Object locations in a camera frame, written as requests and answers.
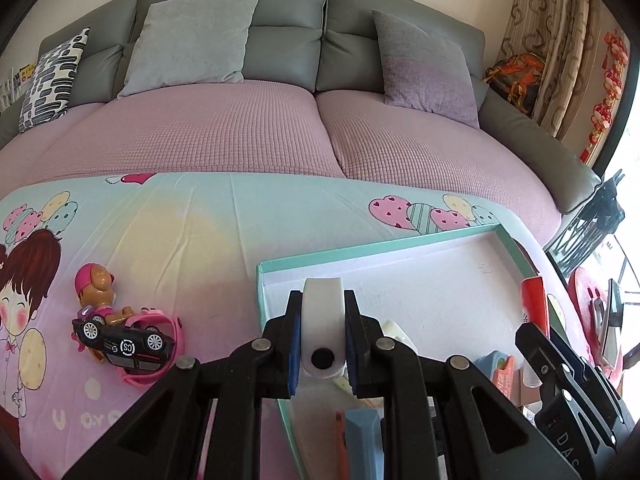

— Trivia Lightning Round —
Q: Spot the dark flat panel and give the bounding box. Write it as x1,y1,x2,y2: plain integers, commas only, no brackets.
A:
597,277,631,361

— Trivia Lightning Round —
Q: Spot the beige patterned curtain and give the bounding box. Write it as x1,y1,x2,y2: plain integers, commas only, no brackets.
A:
500,0,608,141

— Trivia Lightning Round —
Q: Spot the orange patterned bag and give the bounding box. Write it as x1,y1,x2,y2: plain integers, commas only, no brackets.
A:
485,52,546,118

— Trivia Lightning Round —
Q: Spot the black white patterned pillow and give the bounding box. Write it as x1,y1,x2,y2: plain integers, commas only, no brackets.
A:
19,27,92,133

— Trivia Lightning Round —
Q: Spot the pink round stool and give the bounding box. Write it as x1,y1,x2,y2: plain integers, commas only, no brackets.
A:
567,266,608,361

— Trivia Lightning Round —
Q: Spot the grey sofa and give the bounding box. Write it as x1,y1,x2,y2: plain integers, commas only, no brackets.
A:
0,0,603,216

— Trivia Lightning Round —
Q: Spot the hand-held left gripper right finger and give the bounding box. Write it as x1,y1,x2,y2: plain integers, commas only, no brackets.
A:
344,290,583,480

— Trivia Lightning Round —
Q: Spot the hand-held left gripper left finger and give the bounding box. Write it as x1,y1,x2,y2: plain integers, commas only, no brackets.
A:
62,290,305,480

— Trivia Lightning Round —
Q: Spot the white smartwatch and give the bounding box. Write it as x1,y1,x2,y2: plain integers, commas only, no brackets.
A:
301,277,347,380

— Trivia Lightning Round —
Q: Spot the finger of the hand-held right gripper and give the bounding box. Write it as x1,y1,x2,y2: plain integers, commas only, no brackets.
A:
547,292,633,436
515,322,617,449

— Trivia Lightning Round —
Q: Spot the printed cartoon blanket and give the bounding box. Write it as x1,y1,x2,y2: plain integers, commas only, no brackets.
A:
0,170,546,480

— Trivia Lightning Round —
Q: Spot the black toy car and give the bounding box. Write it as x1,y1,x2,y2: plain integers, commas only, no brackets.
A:
71,316,177,373

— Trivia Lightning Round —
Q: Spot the red hanging knot ornament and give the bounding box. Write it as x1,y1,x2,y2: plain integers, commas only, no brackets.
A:
580,30,630,163

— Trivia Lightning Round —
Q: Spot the pink sofa cover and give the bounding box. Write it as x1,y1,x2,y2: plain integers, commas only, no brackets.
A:
0,79,563,233

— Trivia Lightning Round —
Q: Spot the black metal rack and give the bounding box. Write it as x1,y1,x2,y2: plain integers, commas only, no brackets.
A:
545,170,626,271

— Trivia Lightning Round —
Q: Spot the teal-rimmed white tray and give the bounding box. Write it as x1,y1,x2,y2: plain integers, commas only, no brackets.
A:
256,222,556,480

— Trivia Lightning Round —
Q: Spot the white shelf with papers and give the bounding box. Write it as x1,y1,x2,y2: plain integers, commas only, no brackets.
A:
0,62,38,111

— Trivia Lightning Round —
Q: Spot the grey lilac pillow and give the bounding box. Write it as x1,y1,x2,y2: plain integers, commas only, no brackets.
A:
372,9,481,130

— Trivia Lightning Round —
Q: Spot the light grey pillow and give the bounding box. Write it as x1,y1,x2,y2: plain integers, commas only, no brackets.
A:
117,0,263,98

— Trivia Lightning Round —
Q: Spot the brown toy dog figure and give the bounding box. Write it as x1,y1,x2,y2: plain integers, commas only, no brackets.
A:
74,263,133,331

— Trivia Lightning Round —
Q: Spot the red tube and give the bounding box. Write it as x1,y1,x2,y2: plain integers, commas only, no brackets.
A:
520,276,550,331

